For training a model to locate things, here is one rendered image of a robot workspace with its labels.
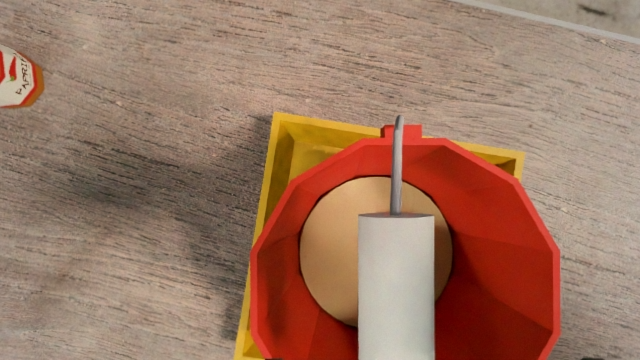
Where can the yellow shallow tray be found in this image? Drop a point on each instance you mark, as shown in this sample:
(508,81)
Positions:
(298,144)

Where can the small orange jar with black lid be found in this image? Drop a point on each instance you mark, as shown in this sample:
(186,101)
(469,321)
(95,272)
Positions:
(21,79)

